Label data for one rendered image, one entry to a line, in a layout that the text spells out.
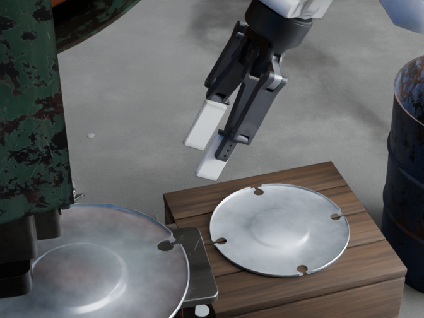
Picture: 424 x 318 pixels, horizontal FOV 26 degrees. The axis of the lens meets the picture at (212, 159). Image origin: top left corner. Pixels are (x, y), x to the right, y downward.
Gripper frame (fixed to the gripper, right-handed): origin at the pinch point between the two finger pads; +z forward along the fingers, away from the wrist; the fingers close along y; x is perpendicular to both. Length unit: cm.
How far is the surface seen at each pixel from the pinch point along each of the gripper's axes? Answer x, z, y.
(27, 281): 19.0, 16.6, -12.8
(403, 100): -88, 18, 81
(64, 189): 23.9, -3.4, -22.8
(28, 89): 30.8, -12.6, -22.7
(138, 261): 2.0, 18.6, -2.5
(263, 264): -45, 43, 36
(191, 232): -5.4, 15.1, 1.6
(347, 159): -105, 52, 109
